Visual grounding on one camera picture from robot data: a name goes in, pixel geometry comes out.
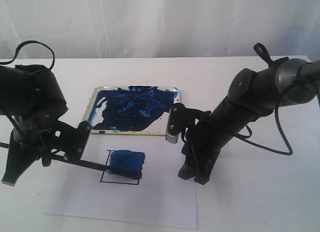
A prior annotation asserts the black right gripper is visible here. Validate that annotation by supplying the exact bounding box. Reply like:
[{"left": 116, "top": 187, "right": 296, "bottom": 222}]
[{"left": 178, "top": 100, "right": 258, "bottom": 185}]

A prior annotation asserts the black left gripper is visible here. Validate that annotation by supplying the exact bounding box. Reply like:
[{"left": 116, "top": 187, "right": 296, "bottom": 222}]
[{"left": 1, "top": 108, "right": 67, "bottom": 185}]

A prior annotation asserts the white paper with drawn square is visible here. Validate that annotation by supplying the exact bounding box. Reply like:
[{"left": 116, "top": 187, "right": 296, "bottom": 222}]
[{"left": 45, "top": 135, "right": 197, "bottom": 230}]

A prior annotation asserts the black paintbrush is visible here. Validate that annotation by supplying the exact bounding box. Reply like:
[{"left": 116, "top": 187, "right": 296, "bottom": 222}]
[{"left": 52, "top": 150, "right": 145, "bottom": 180}]

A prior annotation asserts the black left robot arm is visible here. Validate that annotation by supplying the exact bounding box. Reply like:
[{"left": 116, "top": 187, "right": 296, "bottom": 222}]
[{"left": 0, "top": 65, "right": 68, "bottom": 186}]

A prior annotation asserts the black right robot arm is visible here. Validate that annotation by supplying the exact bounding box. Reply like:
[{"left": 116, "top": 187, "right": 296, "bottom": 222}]
[{"left": 178, "top": 57, "right": 320, "bottom": 185}]

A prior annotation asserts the white tray with blue paint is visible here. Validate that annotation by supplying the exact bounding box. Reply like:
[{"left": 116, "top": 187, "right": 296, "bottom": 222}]
[{"left": 83, "top": 85, "right": 181, "bottom": 136}]

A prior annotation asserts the white backdrop curtain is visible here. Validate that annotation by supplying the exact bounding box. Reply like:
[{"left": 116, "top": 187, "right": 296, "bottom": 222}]
[{"left": 0, "top": 0, "right": 320, "bottom": 60}]

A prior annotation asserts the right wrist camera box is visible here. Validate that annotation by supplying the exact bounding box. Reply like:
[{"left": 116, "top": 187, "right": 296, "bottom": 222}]
[{"left": 165, "top": 103, "right": 186, "bottom": 144}]

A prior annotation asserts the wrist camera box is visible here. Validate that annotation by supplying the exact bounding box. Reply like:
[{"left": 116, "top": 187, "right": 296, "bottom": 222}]
[
  {"left": 51, "top": 121, "right": 91, "bottom": 161},
  {"left": 165, "top": 103, "right": 186, "bottom": 144}
]

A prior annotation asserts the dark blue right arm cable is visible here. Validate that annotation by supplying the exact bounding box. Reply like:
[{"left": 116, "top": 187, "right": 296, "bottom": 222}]
[{"left": 237, "top": 64, "right": 320, "bottom": 157}]

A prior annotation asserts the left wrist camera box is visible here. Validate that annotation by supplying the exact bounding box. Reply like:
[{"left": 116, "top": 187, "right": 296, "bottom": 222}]
[{"left": 51, "top": 121, "right": 91, "bottom": 161}]

